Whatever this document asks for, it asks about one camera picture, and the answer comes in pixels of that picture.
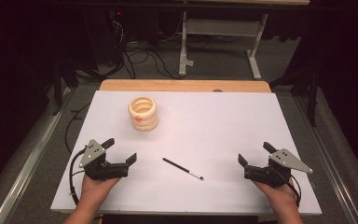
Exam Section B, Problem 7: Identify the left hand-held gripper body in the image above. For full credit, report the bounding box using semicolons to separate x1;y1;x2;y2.
78;138;129;182

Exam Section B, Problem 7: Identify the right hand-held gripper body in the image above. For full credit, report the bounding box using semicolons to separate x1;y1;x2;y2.
243;147;314;189

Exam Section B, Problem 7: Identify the cream ribbed pen holder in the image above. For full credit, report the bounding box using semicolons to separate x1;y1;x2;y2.
127;95;159;133

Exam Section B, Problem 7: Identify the black pen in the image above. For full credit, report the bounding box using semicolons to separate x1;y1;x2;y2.
162;157;205;181

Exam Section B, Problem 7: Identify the person's left hand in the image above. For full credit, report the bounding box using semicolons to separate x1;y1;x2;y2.
78;174;121;210

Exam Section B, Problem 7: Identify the person's right hand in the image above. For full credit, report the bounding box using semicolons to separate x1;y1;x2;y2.
253;179;300;217

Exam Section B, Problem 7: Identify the white board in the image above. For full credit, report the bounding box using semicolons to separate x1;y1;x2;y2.
49;90;323;217

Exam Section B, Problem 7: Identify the black stand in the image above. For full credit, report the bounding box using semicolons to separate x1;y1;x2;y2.
51;59;79;117
269;68;321;128

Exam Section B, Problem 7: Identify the wooden table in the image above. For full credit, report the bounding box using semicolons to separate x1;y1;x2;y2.
99;78;272;93

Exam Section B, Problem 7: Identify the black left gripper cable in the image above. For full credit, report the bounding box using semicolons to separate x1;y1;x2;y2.
68;147;88;206

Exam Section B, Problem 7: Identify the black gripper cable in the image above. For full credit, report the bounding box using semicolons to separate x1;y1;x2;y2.
276;170;302;208
68;147;88;206

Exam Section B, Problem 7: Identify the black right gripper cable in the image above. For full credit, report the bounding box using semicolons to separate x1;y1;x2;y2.
276;170;302;208

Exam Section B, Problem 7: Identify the black floor cable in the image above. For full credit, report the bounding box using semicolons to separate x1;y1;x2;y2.
63;102;91;154

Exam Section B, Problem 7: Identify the metal floor rail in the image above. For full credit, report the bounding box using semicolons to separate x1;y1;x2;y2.
0;88;76;224
294;95;358;224

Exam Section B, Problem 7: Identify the tangle of black floor cables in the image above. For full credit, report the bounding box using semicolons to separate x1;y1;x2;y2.
111;18;183;81

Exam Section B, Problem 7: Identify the white metal desk frame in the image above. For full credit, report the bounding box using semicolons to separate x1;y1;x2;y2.
178;10;270;81

